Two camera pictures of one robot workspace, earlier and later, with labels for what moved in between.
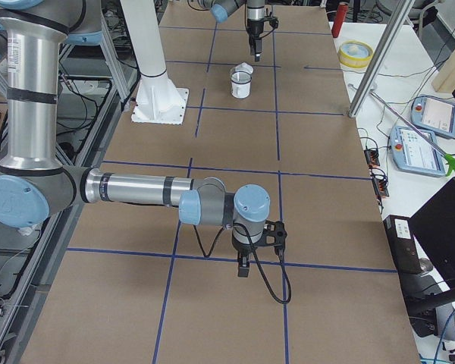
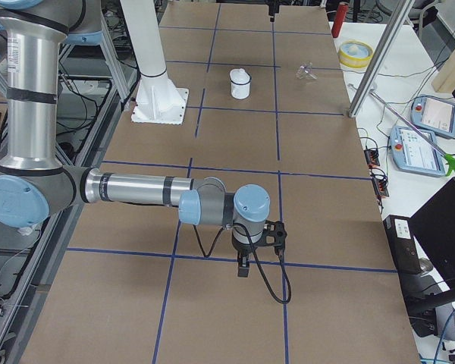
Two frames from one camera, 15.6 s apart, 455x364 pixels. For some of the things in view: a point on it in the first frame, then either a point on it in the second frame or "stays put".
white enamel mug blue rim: (240, 83) stays put
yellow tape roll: (355, 54) stays put
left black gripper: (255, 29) → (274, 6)
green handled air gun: (450, 161) stays put
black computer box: (403, 243) stays put
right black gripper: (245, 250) stays put
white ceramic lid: (244, 67) → (240, 76)
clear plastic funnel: (240, 78) → (305, 71)
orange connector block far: (371, 158) stays put
